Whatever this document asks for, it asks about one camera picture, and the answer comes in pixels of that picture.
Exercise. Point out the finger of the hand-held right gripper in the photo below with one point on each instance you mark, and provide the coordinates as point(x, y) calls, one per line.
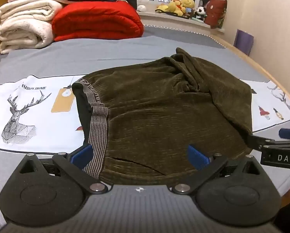
point(258, 142)
point(289, 134)

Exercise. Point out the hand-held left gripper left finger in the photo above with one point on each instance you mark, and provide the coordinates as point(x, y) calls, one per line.
point(83, 155)

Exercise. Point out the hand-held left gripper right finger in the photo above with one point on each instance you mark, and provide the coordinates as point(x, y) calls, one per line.
point(197, 156)

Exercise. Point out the purple box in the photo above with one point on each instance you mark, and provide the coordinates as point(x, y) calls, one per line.
point(243, 41)

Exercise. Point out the grey deer print bed sheet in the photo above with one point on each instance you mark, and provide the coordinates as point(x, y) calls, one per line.
point(111, 53)

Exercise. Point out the grey mattress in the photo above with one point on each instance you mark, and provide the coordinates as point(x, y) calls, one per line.
point(183, 32)

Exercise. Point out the red folded blanket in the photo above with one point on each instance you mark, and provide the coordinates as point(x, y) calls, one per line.
point(96, 20)

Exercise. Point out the dark red cushion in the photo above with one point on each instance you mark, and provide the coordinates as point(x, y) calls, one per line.
point(216, 12)

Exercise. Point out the white windowsill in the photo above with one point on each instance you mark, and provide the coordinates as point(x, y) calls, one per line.
point(169, 19)

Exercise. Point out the panda plush toy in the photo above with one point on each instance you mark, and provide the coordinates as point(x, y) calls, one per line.
point(201, 13)

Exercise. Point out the cream folded blanket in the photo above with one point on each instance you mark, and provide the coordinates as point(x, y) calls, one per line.
point(23, 21)

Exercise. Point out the orange plush toy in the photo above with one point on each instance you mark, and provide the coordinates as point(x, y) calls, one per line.
point(174, 6)

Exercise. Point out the yellow bear plush toy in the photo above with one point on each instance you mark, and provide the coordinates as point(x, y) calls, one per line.
point(186, 3)

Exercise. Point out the white plush toy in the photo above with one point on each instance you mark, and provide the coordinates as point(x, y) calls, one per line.
point(142, 2)

